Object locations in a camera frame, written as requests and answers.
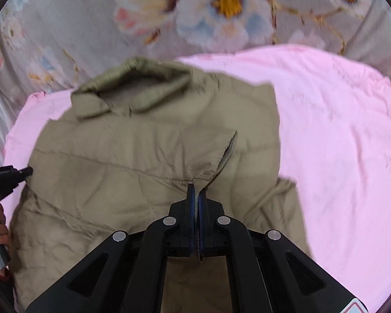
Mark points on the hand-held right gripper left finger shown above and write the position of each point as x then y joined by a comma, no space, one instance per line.
191,207

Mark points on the pink blanket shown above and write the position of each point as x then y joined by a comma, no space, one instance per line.
329,137

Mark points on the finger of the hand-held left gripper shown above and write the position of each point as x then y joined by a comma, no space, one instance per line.
23,171

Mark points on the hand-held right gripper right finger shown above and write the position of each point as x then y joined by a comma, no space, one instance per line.
202,210

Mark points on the beige padded jacket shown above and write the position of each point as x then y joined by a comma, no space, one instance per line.
133,153

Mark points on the grey floral bedsheet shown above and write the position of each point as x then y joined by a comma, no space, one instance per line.
84,22

